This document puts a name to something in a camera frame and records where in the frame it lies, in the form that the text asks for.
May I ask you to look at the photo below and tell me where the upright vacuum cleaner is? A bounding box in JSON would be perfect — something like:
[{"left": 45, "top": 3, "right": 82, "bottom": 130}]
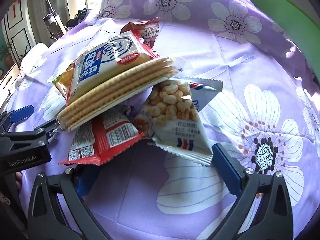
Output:
[{"left": 34, "top": 0, "right": 68, "bottom": 41}]

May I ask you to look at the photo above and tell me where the dark clothes pile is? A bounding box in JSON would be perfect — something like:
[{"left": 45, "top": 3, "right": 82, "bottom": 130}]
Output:
[{"left": 66, "top": 7, "right": 91, "bottom": 28}]

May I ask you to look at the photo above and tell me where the white puffed snack packet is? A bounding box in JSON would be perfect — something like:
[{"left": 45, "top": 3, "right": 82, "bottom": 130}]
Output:
[{"left": 134, "top": 77, "right": 223, "bottom": 167}]

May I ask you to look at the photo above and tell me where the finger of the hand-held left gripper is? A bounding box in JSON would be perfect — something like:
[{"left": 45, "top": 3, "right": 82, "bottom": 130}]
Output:
[
  {"left": 33, "top": 118, "right": 60, "bottom": 138},
  {"left": 0, "top": 104, "right": 35, "bottom": 134}
]

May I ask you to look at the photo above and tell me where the orange rice snack packet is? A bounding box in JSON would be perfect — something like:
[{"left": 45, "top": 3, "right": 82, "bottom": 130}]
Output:
[{"left": 51, "top": 64, "right": 76, "bottom": 98}]

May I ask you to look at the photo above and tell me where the green potted plant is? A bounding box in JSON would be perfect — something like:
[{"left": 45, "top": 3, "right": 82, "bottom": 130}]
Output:
[{"left": 0, "top": 42, "right": 16, "bottom": 68}]

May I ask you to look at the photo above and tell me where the white blue biscuit packet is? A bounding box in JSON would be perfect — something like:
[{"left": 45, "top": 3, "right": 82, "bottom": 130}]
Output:
[{"left": 65, "top": 29, "right": 160, "bottom": 106}]

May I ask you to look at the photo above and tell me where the white square box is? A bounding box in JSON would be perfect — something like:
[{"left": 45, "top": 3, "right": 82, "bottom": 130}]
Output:
[{"left": 67, "top": 0, "right": 87, "bottom": 18}]

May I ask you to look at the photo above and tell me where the brown snack packet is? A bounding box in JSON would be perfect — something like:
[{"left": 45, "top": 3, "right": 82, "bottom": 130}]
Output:
[{"left": 120, "top": 17, "right": 163, "bottom": 48}]

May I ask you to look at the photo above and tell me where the clear soda cracker packet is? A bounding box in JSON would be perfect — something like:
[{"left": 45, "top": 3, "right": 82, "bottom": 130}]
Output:
[{"left": 54, "top": 56, "right": 184, "bottom": 133}]

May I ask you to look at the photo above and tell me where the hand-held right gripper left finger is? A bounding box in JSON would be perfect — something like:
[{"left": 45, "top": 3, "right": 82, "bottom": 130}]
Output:
[{"left": 27, "top": 164, "right": 113, "bottom": 240}]

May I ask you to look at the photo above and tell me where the red barcode snack packet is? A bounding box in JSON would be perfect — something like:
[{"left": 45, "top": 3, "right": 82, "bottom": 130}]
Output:
[{"left": 58, "top": 105, "right": 146, "bottom": 166}]

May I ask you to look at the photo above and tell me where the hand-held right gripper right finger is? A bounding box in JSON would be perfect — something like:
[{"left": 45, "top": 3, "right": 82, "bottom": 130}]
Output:
[{"left": 207, "top": 142, "right": 294, "bottom": 240}]

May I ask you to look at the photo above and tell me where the green cardboard box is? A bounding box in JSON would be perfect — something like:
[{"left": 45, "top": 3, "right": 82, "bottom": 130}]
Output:
[{"left": 230, "top": 0, "right": 320, "bottom": 64}]

